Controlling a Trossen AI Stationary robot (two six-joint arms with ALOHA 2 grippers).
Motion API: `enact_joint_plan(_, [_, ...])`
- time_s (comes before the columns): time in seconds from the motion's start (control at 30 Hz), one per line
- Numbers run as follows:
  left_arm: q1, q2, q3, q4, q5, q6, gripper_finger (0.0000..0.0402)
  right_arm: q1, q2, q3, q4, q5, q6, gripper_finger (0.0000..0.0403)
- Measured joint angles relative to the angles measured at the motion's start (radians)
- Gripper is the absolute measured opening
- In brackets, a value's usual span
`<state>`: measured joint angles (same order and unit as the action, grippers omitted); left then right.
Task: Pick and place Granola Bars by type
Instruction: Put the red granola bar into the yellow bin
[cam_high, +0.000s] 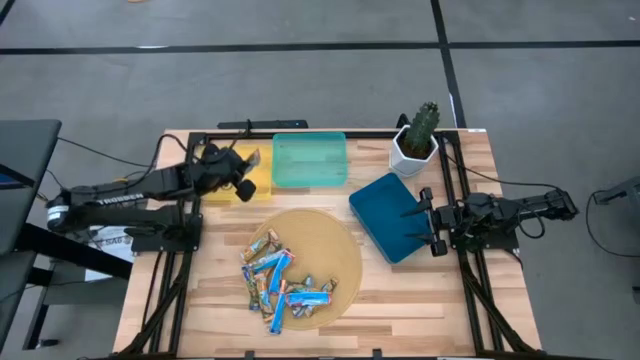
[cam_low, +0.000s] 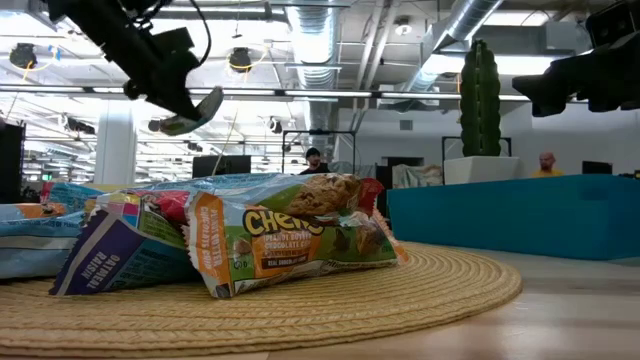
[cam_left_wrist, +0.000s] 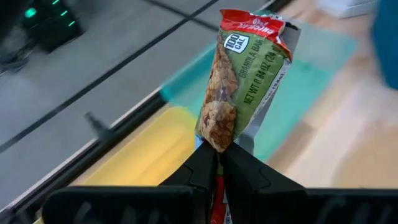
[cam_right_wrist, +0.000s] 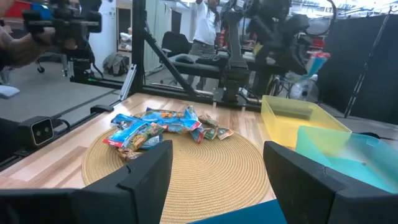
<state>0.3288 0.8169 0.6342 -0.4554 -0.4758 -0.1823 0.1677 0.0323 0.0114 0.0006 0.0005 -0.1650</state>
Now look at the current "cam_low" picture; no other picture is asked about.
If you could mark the oatmeal raisin granola bar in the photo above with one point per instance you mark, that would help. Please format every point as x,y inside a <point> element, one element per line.
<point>115,260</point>

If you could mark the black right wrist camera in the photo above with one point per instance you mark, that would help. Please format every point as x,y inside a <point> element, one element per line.
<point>612,22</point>

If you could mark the green exit sign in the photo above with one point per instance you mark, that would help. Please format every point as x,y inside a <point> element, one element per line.
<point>46,176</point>

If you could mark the grey crumpled cover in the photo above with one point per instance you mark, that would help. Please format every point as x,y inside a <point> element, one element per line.
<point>415,176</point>

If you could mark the white plant pot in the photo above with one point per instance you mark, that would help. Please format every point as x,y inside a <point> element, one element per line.
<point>480,170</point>

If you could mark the black ceiling spotlight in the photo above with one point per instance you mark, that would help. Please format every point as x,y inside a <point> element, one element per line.
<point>240,59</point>
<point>22,55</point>
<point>153,125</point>
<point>275,125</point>

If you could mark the black cabinet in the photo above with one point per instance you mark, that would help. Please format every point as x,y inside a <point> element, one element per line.
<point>12,165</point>

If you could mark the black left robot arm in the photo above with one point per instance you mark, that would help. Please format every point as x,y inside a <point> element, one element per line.
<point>100,20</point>

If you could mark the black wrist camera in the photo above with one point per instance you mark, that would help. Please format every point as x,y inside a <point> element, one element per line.
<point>172,41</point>
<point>612,22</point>

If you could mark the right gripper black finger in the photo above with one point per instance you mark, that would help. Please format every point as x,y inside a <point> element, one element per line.
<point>545,106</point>
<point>550,84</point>

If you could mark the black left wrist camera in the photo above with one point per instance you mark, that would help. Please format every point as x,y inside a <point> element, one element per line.
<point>172,41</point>

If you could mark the grey wall vent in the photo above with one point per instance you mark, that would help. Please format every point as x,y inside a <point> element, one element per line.
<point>406,125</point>

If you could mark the round white ceiling fixture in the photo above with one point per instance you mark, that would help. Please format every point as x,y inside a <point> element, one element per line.
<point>402,27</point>

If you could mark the black computer monitor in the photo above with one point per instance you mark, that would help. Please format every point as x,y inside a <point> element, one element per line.
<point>597,168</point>
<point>220,166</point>

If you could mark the peanut butter chip granola bar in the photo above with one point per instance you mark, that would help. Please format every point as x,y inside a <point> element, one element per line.
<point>280,240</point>

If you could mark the dark flat screen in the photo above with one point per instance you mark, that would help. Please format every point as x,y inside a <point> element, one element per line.
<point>402,161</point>

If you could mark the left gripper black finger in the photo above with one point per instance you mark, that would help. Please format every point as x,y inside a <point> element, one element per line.
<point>177,95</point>

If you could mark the yellow plastic bin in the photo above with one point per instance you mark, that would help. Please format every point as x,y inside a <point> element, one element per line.
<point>117,187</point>

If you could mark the white building column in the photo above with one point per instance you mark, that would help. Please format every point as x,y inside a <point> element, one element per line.
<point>115,150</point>

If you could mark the green cactus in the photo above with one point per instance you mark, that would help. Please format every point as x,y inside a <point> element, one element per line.
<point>480,100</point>

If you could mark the person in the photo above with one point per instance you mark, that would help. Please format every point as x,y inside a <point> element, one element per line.
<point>314,160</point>
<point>546,165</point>

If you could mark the silver ventilation duct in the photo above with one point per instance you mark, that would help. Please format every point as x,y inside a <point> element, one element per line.
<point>470,15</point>
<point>315,50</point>

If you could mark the long ceiling light bar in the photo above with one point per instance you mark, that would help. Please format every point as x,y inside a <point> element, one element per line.
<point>325,93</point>

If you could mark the round woven straw placemat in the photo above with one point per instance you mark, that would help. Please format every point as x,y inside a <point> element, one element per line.
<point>350,310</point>

